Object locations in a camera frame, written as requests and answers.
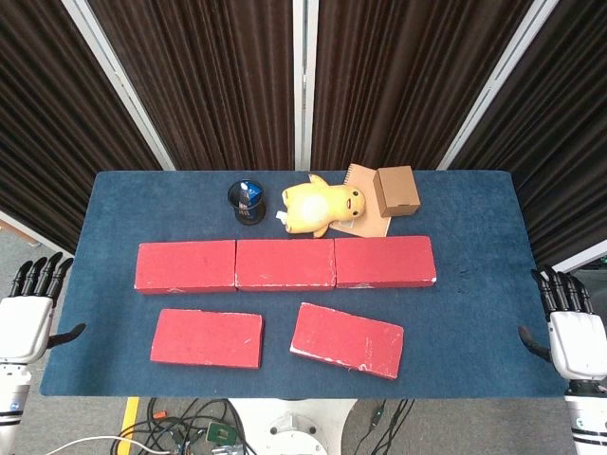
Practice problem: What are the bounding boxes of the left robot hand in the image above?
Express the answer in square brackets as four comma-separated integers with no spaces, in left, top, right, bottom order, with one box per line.
[0,252,87,366]

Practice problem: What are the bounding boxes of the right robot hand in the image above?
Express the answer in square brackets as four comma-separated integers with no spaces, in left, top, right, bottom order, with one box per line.
[517,264,607,380]

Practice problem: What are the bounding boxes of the red foam brick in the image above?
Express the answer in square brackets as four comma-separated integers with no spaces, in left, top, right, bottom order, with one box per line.
[149,307,265,371]
[334,235,437,289]
[134,240,237,296]
[234,238,338,292]

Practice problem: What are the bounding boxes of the red foam brick chipped white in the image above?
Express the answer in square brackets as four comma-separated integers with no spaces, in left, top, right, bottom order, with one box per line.
[288,301,406,380]

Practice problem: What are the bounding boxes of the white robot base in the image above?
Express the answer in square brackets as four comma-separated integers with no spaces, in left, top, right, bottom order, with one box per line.
[227,397,358,455]

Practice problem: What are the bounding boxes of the blue table cloth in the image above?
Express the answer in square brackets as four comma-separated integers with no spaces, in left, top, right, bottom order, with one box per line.
[38,170,570,398]

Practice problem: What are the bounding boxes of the dark brown curtain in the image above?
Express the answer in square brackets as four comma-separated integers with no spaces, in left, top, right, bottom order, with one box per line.
[0,0,165,255]
[88,0,295,172]
[310,0,535,171]
[450,0,607,266]

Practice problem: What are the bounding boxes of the green circuit board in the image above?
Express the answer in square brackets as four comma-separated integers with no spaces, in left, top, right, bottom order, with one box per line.
[206,421,237,446]

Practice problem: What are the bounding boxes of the small cardboard box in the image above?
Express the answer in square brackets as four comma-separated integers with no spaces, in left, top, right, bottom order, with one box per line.
[372,165,422,219]

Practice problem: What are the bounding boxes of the black mesh pen cup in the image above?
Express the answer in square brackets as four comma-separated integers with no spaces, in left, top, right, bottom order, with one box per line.
[227,179,267,227]

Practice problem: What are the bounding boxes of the blue snack packet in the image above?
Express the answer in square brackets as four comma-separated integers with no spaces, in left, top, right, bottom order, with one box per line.
[238,179,265,209]

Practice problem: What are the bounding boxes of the brown spiral notebook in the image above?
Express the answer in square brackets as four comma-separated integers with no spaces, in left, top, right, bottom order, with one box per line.
[330,163,393,238]

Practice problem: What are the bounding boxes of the yellow plush toy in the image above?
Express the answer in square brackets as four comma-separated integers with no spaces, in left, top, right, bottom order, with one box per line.
[276,173,367,239]

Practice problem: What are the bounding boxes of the white partition base rail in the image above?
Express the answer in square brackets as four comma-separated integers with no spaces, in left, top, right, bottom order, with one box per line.
[0,210,75,260]
[552,250,607,284]

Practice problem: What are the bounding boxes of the white floor cable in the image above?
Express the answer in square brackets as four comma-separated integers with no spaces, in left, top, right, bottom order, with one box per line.
[45,434,157,455]

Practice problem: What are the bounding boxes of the black floor cable tangle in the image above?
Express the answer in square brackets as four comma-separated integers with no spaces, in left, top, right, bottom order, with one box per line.
[120,397,248,455]

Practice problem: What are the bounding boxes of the white partition post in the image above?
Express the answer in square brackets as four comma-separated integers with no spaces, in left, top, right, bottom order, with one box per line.
[292,0,320,172]
[61,0,176,172]
[435,0,561,171]

